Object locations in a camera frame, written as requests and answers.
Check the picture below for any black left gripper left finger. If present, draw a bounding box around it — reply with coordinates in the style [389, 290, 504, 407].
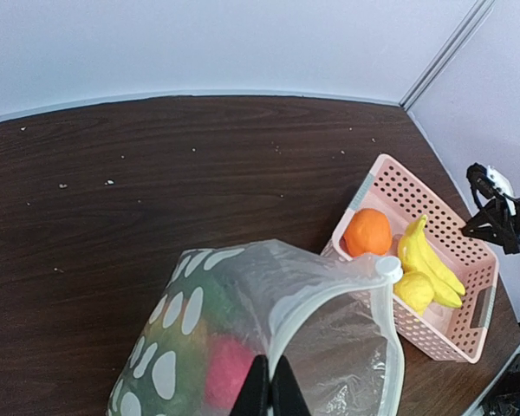
[230, 355, 270, 416]

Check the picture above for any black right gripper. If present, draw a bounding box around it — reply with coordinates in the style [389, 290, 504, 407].
[460, 198, 520, 254]

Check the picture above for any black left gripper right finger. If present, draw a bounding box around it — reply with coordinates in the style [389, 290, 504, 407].
[271, 356, 310, 416]

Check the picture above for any red toy apple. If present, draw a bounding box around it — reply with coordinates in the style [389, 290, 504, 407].
[205, 335, 255, 410]

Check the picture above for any yellow toy banana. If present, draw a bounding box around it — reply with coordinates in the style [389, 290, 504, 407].
[398, 214, 466, 309]

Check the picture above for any clear polka dot zip bag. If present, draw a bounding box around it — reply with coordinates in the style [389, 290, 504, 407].
[106, 240, 405, 415]

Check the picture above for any green orange toy mango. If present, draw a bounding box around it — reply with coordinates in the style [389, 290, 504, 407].
[115, 280, 252, 415]

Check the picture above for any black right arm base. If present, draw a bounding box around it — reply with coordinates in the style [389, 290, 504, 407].
[482, 348, 520, 415]

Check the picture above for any pink perforated plastic basket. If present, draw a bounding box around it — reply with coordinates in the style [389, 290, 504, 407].
[322, 154, 498, 364]

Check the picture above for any yellow toy lemon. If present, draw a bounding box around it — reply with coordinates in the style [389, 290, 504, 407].
[393, 271, 435, 315]

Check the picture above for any orange toy fruit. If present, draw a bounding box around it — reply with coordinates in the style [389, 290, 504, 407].
[343, 208, 393, 257]

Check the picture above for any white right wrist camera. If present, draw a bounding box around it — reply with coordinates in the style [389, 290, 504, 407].
[466, 163, 515, 205]

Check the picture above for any right aluminium corner post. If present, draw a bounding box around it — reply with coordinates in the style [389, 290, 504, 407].
[399, 0, 496, 112]

